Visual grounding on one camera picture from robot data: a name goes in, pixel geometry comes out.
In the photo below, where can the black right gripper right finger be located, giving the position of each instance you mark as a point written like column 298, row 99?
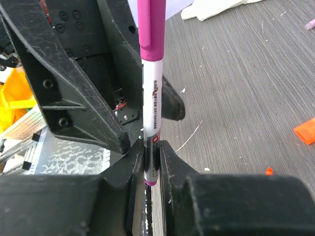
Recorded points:
column 195, row 204

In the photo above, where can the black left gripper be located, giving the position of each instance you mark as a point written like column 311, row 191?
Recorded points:
column 76, row 98

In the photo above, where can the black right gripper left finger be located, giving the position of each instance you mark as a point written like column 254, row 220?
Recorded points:
column 107, row 204

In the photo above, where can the purple capped white marker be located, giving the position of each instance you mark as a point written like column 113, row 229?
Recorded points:
column 151, row 31

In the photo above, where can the orange highlighter cap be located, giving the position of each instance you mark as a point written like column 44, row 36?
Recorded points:
column 306, row 131

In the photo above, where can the white perforated plastic basket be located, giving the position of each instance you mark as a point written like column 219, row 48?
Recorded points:
column 26, row 126

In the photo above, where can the yellow plastic bin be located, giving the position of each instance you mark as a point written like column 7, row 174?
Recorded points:
column 16, row 98

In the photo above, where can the white crumpled cloth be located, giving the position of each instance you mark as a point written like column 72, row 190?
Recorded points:
column 204, row 9

